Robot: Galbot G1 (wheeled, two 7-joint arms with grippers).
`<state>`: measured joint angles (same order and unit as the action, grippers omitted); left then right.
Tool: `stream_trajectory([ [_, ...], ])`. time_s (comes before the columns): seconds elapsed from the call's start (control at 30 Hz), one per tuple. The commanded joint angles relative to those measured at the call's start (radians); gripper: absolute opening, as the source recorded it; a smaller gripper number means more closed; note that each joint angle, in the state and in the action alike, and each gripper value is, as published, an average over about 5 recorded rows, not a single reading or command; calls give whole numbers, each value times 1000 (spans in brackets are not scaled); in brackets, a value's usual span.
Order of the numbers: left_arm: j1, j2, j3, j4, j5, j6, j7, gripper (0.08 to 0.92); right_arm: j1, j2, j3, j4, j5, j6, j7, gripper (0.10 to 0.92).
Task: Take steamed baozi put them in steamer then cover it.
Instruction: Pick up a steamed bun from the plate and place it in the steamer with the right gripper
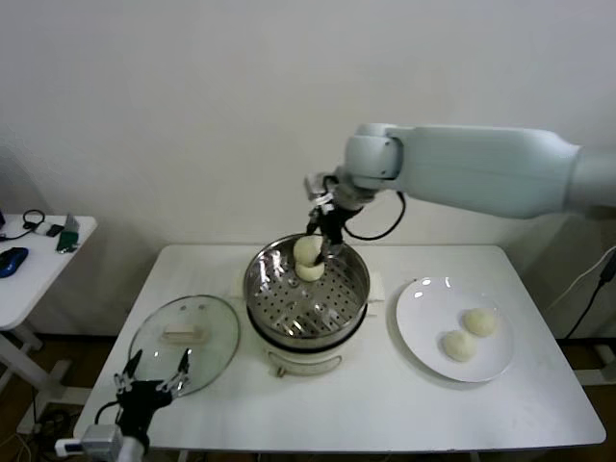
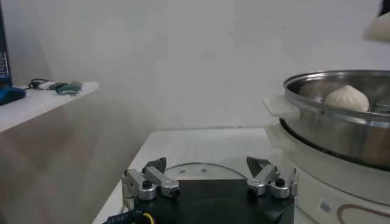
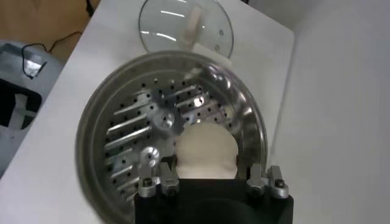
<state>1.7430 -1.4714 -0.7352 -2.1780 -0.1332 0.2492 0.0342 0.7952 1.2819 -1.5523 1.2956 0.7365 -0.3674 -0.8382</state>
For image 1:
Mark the white side table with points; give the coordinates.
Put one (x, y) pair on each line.
(29, 293)

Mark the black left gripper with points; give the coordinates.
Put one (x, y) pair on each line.
(142, 402)

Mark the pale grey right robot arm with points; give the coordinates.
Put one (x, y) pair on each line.
(481, 163)

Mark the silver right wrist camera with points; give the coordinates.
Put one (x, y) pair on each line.
(317, 187)

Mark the white steamed baozi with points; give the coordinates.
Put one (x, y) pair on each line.
(308, 274)
(479, 321)
(459, 345)
(305, 250)

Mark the white electric cooker pot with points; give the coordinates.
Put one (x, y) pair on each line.
(308, 358)

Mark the green flat object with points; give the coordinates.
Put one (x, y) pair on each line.
(67, 240)

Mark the small white adapter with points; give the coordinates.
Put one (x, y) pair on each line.
(44, 229)

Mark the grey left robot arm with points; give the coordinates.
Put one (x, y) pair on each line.
(136, 447)

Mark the grey pointed card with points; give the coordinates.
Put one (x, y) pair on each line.
(72, 223)

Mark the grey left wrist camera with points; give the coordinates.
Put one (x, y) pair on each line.
(101, 439)

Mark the white round plate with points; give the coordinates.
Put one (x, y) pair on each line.
(418, 337)

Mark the small black phone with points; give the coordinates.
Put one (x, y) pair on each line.
(55, 231)

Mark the glass pot lid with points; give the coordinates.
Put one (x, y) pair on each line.
(216, 327)

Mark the blue computer mouse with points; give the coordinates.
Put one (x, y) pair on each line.
(12, 262)

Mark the stainless steel steamer basket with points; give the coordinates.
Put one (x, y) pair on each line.
(260, 284)

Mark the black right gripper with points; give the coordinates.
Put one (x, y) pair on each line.
(334, 223)

